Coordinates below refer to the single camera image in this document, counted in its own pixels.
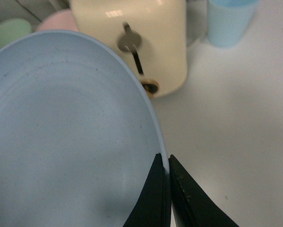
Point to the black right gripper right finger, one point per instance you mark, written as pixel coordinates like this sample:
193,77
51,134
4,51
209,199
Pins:
192,207

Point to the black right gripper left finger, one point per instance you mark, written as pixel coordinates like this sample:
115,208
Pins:
153,207

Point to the light blue cup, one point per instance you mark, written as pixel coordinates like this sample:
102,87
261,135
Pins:
227,20

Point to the green bowl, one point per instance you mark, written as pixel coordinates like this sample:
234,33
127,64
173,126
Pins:
13,29

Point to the cream toaster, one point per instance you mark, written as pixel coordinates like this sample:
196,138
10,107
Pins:
149,35

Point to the blue plate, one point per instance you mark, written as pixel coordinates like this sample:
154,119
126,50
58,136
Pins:
78,134

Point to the pink bowl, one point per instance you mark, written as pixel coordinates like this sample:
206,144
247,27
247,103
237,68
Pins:
60,20

